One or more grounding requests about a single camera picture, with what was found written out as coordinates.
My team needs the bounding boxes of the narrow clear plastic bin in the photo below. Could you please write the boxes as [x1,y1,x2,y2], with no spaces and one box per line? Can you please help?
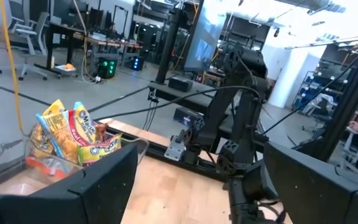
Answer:
[0,161,83,197]
[23,129,150,187]

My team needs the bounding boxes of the black box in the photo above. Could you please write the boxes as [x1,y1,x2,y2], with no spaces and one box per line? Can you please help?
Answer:
[172,107,203,127]
[168,76,195,93]

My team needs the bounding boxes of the black desk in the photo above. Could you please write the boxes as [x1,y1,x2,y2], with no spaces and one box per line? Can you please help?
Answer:
[34,21,88,77]

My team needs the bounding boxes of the yellow ramen noodle packet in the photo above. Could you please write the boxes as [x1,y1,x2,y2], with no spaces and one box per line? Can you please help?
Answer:
[29,99,67,156]

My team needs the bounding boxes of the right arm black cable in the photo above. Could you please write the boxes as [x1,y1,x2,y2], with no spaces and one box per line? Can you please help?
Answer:
[93,85,262,122]

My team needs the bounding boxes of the lime chili shrimp ramen packet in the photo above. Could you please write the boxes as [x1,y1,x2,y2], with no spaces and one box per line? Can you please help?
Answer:
[77,133,123,166]

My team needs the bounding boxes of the white pillar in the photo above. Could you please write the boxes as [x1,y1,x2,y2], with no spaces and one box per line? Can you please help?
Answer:
[267,46,326,110]

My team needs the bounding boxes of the black pillar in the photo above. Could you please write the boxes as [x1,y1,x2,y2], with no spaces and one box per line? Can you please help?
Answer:
[155,9,188,85]

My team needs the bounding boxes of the orange ramen packet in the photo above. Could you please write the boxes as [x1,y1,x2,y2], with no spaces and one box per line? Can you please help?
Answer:
[25,155,73,179]

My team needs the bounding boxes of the computer tower green lights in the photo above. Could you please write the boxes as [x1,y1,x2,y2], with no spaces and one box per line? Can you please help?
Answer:
[97,57,117,80]

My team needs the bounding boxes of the shelf with blue bins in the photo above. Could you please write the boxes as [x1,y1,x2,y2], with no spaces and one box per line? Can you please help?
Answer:
[292,70,338,111]

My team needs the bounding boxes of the computer tower blue lights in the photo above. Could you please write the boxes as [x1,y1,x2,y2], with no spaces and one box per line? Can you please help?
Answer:
[131,55,145,72]

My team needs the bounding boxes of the wooden workbench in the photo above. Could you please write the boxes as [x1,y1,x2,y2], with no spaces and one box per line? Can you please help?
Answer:
[73,30,144,65]

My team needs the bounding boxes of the grey office chair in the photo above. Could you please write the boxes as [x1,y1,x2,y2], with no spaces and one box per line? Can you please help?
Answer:
[0,0,51,82]

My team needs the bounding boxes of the yellow cable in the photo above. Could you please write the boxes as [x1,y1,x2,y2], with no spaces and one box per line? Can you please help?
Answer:
[0,0,24,133]

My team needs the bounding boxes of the large display screen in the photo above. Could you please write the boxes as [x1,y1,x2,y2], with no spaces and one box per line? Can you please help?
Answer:
[183,0,228,73]

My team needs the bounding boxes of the blue-edged yellow ramen packet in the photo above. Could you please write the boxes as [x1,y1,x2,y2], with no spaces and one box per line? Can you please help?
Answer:
[35,110,80,164]

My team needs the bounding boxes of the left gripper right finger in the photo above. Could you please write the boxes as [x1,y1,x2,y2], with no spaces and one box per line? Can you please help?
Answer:
[262,141,358,224]

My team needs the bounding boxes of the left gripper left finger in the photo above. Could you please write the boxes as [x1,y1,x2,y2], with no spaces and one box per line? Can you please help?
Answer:
[0,142,139,224]

